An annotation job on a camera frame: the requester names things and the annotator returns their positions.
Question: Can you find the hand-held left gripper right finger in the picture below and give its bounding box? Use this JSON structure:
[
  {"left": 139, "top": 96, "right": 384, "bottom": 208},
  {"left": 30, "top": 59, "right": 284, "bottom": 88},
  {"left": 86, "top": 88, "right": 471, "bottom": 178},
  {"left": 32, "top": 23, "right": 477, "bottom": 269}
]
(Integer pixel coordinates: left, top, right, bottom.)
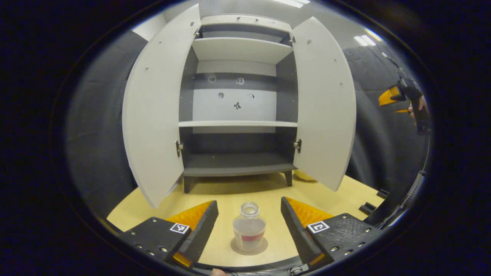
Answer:
[{"left": 281, "top": 197, "right": 384, "bottom": 269}]

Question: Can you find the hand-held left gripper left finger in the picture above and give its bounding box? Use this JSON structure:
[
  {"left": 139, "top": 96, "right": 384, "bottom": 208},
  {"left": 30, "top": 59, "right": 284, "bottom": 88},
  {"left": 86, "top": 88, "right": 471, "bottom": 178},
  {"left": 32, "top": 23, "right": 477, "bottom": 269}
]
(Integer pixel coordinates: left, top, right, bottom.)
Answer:
[{"left": 119, "top": 200, "right": 219, "bottom": 269}]

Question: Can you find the round brown coaster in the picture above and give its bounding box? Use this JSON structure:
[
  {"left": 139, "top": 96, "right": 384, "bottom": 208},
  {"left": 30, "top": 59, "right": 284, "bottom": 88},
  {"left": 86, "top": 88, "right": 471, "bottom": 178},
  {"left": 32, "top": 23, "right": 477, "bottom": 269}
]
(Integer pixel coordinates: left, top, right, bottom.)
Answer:
[{"left": 230, "top": 237, "right": 269, "bottom": 256}]

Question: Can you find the clear bottle with red label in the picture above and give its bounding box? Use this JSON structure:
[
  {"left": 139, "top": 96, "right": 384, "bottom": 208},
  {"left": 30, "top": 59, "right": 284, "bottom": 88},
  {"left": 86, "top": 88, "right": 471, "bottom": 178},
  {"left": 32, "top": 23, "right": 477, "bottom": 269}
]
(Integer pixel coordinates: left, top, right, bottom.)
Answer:
[{"left": 232, "top": 202, "right": 267, "bottom": 253}]

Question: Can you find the white cabinet door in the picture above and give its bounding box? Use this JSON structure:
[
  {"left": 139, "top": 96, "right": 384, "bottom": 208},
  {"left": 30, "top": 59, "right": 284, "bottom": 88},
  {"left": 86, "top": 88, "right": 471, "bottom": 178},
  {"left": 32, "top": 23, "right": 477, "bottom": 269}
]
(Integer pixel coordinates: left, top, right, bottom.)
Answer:
[
  {"left": 122, "top": 4, "right": 202, "bottom": 210},
  {"left": 291, "top": 16, "right": 358, "bottom": 192}
]

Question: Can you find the grey and white cabinet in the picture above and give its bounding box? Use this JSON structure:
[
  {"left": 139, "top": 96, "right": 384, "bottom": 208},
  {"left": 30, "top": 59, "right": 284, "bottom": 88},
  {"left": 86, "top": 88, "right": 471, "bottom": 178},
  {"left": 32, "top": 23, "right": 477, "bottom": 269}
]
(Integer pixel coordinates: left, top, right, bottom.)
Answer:
[{"left": 178, "top": 15, "right": 300, "bottom": 194}]

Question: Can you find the white cabinet drawer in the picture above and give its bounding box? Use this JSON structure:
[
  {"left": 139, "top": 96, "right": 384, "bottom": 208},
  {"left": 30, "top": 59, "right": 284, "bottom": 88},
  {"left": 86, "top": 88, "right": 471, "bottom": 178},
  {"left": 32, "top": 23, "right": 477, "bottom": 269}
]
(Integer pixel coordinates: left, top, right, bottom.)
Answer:
[{"left": 199, "top": 15, "right": 293, "bottom": 33}]

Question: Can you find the rectangular ceiling light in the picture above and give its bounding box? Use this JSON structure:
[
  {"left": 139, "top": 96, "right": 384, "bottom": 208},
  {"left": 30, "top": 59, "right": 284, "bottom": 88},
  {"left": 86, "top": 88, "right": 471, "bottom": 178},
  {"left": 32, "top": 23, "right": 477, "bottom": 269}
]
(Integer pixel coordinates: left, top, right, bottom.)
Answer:
[{"left": 353, "top": 35, "right": 377, "bottom": 47}]

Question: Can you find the large ceiling light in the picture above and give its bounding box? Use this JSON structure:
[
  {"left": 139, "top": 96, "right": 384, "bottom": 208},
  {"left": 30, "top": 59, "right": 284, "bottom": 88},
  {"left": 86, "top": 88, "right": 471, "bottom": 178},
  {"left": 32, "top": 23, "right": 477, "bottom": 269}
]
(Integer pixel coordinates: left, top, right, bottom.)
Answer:
[{"left": 272, "top": 0, "right": 312, "bottom": 8}]

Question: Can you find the black backdrop cloth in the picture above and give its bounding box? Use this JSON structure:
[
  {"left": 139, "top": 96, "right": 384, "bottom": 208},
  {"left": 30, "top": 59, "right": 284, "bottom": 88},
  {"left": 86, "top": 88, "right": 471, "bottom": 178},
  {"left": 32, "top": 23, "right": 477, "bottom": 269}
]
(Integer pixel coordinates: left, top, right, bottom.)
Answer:
[{"left": 64, "top": 30, "right": 433, "bottom": 220}]

